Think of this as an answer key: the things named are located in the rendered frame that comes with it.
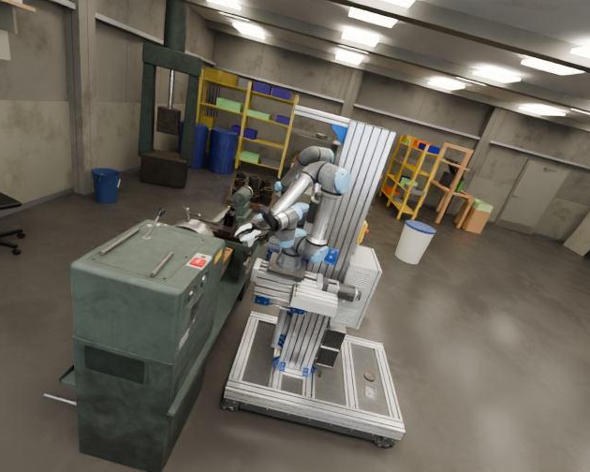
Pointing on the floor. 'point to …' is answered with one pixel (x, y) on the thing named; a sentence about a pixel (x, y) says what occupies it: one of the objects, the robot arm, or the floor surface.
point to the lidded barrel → (414, 241)
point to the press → (175, 57)
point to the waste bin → (106, 184)
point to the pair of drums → (220, 159)
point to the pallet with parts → (253, 191)
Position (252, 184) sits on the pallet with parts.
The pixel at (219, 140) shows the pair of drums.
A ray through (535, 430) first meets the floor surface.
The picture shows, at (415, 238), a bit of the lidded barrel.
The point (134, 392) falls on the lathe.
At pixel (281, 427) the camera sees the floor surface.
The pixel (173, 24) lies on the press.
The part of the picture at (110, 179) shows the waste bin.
